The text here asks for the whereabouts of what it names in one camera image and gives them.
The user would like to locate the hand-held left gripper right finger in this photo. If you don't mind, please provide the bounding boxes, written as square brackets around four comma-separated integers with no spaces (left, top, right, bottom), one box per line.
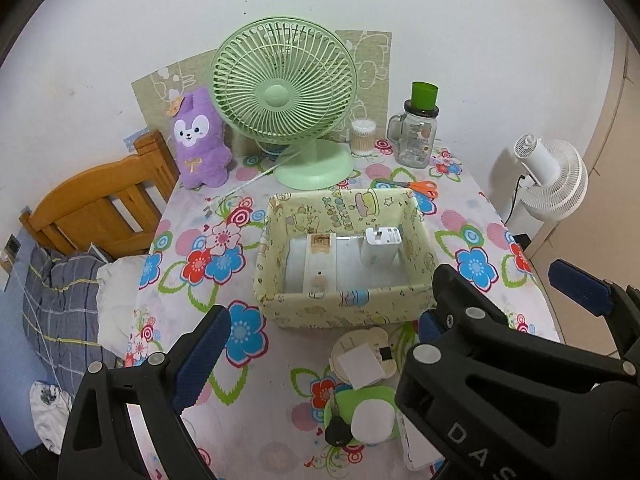
[419,309,442,348]

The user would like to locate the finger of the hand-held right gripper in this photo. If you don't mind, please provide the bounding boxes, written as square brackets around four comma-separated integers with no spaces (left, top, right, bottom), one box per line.
[548,259,640,376]
[394,265,507,407]

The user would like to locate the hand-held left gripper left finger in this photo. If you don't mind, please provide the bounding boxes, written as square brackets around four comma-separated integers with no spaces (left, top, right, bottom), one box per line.
[56,304,233,480]

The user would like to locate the white cube charger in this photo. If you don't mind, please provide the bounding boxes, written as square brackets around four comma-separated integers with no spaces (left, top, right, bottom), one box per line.
[340,345,387,389]

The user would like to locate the yellow cartoon fabric storage box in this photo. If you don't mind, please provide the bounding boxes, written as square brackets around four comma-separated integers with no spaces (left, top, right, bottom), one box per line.
[252,187,437,332]

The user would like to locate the white round pad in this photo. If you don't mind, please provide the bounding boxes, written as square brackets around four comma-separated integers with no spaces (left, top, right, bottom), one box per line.
[350,400,396,443]

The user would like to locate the clear plastic bag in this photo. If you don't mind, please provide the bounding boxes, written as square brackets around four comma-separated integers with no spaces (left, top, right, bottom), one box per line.
[400,407,442,472]

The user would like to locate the key with black head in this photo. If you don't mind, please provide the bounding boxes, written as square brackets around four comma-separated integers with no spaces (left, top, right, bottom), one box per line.
[325,390,352,447]

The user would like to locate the beige bear-shaped mirror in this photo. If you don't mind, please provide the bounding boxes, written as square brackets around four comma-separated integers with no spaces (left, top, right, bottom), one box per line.
[330,327,398,386]

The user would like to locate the white flat charger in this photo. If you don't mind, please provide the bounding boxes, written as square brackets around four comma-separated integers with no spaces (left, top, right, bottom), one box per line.
[361,226,403,268]

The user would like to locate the white pillow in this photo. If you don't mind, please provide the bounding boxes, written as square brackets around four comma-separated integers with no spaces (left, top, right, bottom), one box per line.
[95,255,151,351]

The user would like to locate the white clip fan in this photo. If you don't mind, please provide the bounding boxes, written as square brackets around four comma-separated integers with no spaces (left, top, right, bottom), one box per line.
[514,133,590,221]

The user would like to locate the floral tablecloth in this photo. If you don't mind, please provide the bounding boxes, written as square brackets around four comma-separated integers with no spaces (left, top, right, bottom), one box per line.
[122,135,561,480]

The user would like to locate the white power strip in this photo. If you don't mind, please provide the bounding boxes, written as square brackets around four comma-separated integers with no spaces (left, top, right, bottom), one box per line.
[287,232,337,295]

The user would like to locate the grey plaid blanket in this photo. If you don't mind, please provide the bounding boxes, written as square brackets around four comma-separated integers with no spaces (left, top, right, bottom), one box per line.
[22,245,121,376]

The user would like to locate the white crumpled clothing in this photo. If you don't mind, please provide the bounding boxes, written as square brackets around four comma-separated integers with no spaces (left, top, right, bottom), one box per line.
[29,381,73,453]

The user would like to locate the glass jar mug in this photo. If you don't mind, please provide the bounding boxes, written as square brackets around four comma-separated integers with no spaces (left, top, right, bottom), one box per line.
[386,101,441,168]

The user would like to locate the cotton swab container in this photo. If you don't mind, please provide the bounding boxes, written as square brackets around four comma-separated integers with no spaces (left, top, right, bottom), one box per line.
[350,120,377,157]

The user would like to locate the purple plush toy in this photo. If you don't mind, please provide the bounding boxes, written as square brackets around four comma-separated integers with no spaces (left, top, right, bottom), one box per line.
[167,86,232,190]

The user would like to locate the green plastic cup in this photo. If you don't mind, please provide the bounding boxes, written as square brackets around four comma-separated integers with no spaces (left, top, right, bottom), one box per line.
[411,81,441,110]

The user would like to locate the green desk fan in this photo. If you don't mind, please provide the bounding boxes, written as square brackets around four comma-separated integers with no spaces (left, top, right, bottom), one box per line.
[210,16,359,191]

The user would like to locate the black fan cable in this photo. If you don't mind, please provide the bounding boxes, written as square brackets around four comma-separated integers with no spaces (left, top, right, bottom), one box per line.
[502,174,527,226]

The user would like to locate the orange handled scissors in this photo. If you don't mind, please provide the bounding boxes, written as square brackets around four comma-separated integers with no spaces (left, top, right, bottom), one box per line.
[375,178,440,199]

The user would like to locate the white fan power cable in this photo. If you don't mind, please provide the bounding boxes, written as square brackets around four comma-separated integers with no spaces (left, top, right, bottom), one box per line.
[202,147,301,213]

